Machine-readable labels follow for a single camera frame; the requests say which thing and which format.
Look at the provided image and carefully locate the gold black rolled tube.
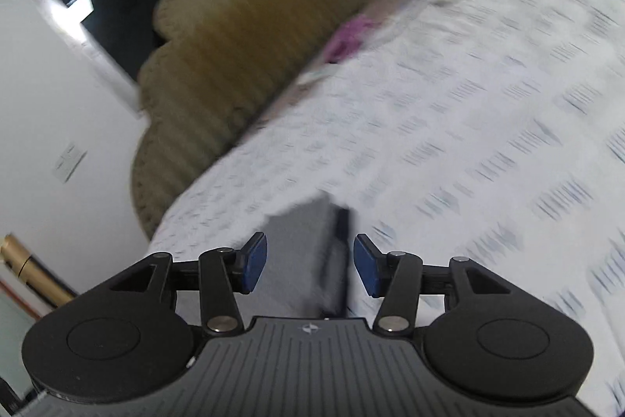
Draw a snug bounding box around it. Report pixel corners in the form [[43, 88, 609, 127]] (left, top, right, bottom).
[[1, 234, 77, 308]]

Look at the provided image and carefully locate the olive padded headboard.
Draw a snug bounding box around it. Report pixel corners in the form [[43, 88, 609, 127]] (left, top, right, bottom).
[[131, 0, 373, 236]]

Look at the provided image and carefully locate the white remote control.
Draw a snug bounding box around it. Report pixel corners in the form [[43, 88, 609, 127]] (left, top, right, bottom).
[[296, 66, 333, 90]]

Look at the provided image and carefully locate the grey and navy sweater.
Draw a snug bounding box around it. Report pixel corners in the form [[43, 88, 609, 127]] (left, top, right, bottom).
[[237, 193, 351, 323]]

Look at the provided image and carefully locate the white quilt with blue script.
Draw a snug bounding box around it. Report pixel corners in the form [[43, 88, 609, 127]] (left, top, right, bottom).
[[149, 0, 624, 416]]

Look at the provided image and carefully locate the white wall socket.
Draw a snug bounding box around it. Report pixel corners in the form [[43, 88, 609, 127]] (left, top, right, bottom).
[[52, 143, 87, 183]]

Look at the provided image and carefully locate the purple cloth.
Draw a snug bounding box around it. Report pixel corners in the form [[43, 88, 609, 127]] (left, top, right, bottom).
[[322, 15, 379, 63]]

